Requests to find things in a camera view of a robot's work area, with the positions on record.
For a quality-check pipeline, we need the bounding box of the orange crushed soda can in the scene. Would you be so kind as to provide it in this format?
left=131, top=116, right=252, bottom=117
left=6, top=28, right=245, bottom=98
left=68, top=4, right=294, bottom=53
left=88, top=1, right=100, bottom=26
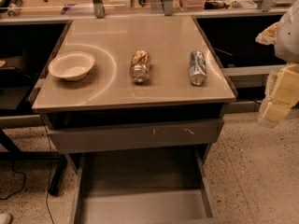
left=129, top=49, right=151, bottom=83

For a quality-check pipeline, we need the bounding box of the open grey middle drawer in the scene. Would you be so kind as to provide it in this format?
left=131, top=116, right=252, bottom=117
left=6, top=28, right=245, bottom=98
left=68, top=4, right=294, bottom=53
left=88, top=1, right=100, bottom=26
left=69, top=147, right=231, bottom=224

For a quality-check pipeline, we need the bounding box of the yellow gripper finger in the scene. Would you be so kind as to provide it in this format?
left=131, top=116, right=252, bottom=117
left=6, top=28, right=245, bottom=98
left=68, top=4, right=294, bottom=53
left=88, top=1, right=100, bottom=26
left=257, top=63, right=299, bottom=128
left=255, top=22, right=278, bottom=45

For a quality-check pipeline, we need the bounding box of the grey metal post left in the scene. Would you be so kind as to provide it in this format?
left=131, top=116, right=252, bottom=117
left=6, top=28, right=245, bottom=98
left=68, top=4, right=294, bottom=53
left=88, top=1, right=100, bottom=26
left=93, top=0, right=105, bottom=19

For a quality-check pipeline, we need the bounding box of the black floor cable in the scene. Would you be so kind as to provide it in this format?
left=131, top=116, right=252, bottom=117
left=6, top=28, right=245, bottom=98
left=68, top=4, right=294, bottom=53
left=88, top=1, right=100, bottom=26
left=0, top=115, right=55, bottom=224

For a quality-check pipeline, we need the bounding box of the white shoe tip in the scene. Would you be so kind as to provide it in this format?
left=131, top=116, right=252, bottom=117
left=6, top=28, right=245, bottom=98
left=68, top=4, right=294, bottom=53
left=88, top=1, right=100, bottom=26
left=0, top=213, right=12, bottom=224

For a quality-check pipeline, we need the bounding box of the grey metal post middle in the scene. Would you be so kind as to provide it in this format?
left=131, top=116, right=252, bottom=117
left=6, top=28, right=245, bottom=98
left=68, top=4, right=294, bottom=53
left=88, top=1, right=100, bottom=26
left=164, top=0, right=173, bottom=16

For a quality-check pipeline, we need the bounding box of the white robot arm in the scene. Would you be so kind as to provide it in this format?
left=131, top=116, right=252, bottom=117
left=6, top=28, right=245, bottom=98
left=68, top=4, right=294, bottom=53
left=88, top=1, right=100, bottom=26
left=255, top=0, right=299, bottom=128

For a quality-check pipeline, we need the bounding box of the grey top drawer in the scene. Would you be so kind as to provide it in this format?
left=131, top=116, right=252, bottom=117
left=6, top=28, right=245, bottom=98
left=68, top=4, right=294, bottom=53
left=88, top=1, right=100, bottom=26
left=49, top=119, right=224, bottom=154

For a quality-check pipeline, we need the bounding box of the silver blue soda can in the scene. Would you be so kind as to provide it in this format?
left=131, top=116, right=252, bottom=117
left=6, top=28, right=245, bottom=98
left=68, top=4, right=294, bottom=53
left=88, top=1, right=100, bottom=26
left=189, top=50, right=206, bottom=86

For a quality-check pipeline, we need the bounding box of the white paper bowl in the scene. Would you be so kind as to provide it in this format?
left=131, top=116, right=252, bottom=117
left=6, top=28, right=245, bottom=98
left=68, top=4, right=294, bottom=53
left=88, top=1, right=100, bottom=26
left=49, top=51, right=95, bottom=81

